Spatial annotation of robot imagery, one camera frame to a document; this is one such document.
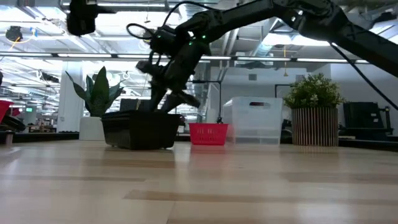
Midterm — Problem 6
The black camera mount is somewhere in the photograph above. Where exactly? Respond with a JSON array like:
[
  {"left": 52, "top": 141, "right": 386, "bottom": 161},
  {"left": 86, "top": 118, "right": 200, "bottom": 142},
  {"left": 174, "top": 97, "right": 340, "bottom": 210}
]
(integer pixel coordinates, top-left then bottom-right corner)
[{"left": 66, "top": 0, "right": 116, "bottom": 37}]

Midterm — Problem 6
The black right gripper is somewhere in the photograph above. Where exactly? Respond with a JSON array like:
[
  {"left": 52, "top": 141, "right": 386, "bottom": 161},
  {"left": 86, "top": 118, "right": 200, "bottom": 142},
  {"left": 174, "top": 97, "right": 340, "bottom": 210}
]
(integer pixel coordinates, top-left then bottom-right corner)
[{"left": 148, "top": 42, "right": 213, "bottom": 113}]

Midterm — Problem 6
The snake plant in white pot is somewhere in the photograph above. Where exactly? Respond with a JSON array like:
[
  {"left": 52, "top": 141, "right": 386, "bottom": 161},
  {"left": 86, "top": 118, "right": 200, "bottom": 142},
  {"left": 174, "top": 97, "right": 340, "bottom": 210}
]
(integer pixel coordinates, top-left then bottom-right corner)
[{"left": 65, "top": 65, "right": 125, "bottom": 141}]

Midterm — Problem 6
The long ceiling light strip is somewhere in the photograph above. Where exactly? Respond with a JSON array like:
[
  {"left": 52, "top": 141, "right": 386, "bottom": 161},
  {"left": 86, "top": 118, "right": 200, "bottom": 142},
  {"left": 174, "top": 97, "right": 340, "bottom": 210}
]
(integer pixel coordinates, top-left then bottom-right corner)
[
  {"left": 57, "top": 53, "right": 113, "bottom": 58},
  {"left": 236, "top": 56, "right": 292, "bottom": 62},
  {"left": 296, "top": 57, "right": 371, "bottom": 63}
]

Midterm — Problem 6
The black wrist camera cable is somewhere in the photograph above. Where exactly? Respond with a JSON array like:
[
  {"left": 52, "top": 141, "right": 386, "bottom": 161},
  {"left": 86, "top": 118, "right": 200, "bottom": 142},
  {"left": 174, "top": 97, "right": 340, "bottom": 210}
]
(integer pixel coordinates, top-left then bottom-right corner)
[{"left": 126, "top": 0, "right": 218, "bottom": 42}]

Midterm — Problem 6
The black monitor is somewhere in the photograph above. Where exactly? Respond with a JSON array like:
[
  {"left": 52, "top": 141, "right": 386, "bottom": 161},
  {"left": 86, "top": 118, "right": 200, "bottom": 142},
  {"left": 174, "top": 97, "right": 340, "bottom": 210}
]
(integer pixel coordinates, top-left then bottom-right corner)
[{"left": 119, "top": 98, "right": 150, "bottom": 113}]

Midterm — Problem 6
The black equipment rack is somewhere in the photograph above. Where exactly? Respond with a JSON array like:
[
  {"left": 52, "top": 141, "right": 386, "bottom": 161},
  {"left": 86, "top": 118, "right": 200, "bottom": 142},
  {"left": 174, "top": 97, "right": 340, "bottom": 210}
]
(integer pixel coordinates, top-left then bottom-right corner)
[{"left": 341, "top": 101, "right": 394, "bottom": 138}]

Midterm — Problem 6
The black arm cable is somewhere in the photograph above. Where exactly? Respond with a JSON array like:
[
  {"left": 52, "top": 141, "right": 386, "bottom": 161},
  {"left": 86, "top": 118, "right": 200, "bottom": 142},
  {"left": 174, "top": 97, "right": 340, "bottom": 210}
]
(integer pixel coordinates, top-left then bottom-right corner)
[{"left": 328, "top": 42, "right": 398, "bottom": 112}]

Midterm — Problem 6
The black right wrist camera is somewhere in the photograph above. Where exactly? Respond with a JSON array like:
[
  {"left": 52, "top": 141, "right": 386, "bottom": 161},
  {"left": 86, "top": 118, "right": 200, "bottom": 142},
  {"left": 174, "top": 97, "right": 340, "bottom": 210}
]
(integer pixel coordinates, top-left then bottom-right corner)
[{"left": 136, "top": 60, "right": 167, "bottom": 80}]

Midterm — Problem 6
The black ceiling device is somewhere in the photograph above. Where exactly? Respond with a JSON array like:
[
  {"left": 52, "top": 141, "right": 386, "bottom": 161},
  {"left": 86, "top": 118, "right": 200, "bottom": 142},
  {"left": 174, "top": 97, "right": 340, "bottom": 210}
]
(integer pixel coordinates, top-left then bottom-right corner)
[{"left": 5, "top": 26, "right": 24, "bottom": 43}]

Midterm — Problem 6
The black plastic mesh basket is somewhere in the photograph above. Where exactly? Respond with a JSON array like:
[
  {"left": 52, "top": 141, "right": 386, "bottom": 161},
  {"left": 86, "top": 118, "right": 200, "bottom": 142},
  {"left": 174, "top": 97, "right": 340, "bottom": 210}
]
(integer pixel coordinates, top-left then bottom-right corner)
[{"left": 102, "top": 115, "right": 182, "bottom": 151}]

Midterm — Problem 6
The black pole stand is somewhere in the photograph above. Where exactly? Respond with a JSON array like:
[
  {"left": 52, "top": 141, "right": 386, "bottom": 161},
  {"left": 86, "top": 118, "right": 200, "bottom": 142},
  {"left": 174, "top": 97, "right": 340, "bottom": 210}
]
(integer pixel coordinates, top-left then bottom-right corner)
[{"left": 192, "top": 80, "right": 224, "bottom": 124}]

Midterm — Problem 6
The bushy plant in striped pot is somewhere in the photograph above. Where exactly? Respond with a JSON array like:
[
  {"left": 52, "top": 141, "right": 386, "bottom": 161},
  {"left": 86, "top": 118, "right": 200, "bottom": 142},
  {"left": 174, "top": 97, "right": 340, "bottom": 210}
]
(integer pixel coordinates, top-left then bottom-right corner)
[{"left": 282, "top": 73, "right": 346, "bottom": 147}]

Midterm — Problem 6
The clear plastic basket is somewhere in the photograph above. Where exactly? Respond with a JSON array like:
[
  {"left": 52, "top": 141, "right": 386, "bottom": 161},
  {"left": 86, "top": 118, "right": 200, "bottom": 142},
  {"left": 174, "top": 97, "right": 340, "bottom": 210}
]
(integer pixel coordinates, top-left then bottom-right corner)
[{"left": 223, "top": 96, "right": 284, "bottom": 146}]

